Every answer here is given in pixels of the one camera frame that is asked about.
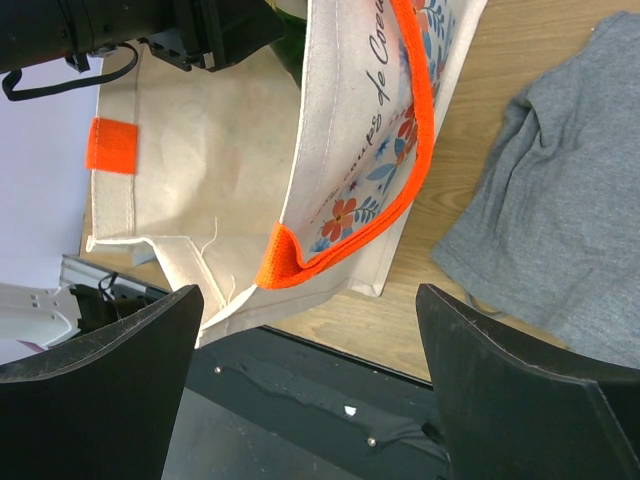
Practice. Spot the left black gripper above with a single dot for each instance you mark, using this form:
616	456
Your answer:
213	35

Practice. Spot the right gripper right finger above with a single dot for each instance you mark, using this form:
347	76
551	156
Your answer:
515	407

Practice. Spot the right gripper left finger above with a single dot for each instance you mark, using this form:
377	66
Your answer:
104	405

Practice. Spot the right grey shorts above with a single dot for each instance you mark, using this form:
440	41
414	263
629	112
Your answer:
551	235

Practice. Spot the beige canvas tote bag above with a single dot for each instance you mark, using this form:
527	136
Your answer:
273	194

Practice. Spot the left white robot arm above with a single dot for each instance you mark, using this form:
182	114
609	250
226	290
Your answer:
36	32

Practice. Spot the aluminium frame rail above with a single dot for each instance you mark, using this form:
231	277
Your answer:
76	271

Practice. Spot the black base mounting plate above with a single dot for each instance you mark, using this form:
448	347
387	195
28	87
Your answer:
368	420

